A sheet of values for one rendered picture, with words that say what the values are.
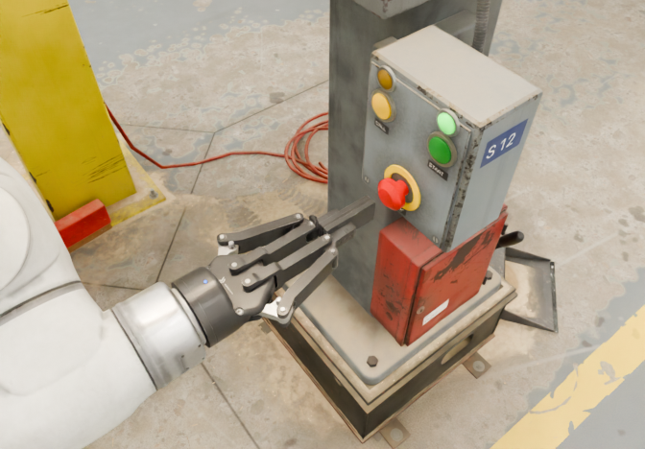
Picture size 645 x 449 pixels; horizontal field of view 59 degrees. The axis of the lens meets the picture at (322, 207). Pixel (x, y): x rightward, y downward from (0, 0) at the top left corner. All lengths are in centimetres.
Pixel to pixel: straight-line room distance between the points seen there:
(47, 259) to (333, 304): 92
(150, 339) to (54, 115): 131
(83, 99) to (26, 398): 133
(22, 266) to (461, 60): 46
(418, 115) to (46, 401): 43
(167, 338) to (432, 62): 38
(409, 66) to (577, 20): 257
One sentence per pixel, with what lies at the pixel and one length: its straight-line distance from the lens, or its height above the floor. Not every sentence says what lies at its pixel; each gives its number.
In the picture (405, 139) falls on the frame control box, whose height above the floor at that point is 105.
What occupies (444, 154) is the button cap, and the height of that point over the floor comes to 107.
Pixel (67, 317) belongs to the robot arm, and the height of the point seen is 104.
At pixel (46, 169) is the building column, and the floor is 28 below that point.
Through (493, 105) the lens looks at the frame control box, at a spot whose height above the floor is 112.
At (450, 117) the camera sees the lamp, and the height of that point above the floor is 112.
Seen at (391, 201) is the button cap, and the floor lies 98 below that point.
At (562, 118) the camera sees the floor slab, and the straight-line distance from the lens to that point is 249.
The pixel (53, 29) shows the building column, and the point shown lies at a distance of 167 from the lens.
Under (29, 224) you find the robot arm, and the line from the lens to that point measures 53.
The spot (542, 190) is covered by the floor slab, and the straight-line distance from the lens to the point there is 216.
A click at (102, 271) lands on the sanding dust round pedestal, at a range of 192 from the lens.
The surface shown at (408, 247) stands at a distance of 108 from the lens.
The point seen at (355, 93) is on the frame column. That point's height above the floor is 86.
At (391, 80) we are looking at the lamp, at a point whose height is 111.
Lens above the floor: 147
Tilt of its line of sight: 49 degrees down
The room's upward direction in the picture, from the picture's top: straight up
